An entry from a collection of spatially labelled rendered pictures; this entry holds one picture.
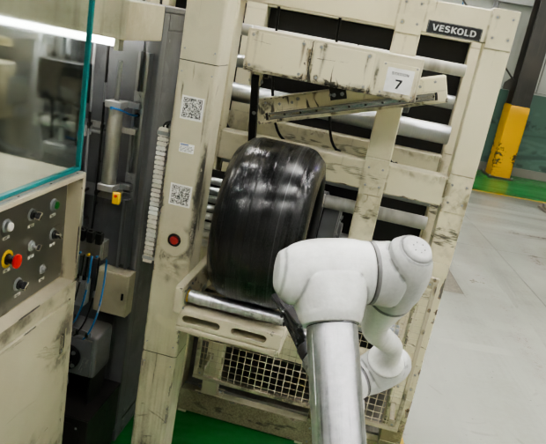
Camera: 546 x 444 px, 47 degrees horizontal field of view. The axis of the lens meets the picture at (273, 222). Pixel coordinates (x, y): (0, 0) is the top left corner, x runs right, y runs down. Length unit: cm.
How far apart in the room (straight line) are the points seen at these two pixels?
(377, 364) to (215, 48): 105
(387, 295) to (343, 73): 110
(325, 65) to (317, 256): 111
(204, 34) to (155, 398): 131
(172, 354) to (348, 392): 123
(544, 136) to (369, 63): 974
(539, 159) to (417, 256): 1068
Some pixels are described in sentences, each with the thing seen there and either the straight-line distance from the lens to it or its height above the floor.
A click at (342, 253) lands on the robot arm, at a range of 124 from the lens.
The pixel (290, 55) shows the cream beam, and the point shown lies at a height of 171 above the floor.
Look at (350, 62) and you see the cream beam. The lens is 221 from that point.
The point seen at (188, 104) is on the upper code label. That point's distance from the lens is 206.
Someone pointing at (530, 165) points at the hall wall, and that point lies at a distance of 1187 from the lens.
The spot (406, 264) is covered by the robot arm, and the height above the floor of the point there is 142.
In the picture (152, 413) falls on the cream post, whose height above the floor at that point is 37.
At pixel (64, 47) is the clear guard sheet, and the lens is 190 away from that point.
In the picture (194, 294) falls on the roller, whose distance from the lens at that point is 214.
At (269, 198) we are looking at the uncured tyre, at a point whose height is 132.
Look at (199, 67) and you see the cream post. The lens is 204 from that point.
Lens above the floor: 182
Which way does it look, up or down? 17 degrees down
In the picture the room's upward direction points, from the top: 10 degrees clockwise
